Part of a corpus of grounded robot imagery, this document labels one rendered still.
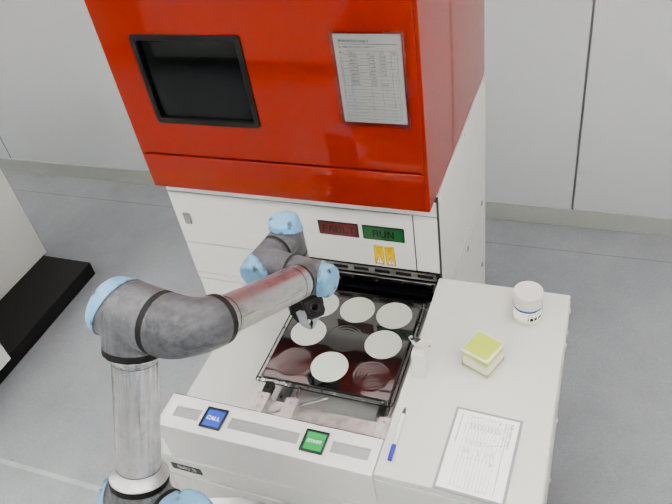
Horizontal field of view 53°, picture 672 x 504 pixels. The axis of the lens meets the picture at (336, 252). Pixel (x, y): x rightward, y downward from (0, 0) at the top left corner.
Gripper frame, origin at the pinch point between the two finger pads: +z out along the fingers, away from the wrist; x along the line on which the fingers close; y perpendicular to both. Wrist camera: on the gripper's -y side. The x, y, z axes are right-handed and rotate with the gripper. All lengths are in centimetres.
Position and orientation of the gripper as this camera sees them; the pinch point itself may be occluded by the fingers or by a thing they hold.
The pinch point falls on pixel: (311, 327)
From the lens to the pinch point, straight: 179.1
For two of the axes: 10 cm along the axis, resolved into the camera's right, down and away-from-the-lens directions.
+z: 1.4, 7.5, 6.5
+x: -9.2, 3.4, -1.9
